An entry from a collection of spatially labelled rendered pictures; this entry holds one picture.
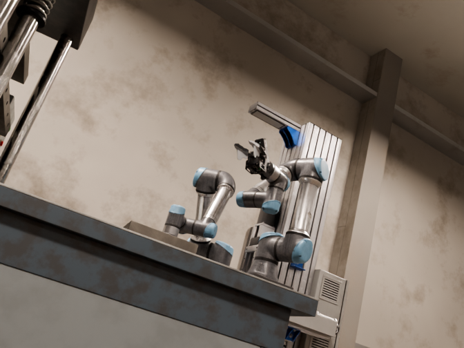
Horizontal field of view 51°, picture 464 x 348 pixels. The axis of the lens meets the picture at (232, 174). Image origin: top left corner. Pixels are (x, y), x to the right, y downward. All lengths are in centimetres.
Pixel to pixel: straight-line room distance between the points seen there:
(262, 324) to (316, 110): 512
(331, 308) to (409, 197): 426
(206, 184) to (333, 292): 89
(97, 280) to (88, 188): 364
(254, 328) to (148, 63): 430
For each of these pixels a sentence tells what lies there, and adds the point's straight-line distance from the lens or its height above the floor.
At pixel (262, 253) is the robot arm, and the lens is 233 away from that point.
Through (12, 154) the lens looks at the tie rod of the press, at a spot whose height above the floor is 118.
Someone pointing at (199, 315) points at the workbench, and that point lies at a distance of 101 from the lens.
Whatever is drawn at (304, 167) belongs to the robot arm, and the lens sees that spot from 242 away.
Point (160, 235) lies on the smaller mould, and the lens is 115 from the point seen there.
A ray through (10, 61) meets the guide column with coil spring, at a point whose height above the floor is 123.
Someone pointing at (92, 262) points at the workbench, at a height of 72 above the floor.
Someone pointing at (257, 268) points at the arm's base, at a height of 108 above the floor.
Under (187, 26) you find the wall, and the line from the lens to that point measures 553.
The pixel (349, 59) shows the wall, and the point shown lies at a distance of 674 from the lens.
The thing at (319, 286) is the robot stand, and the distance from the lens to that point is 265.
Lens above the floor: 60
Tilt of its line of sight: 22 degrees up
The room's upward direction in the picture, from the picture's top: 16 degrees clockwise
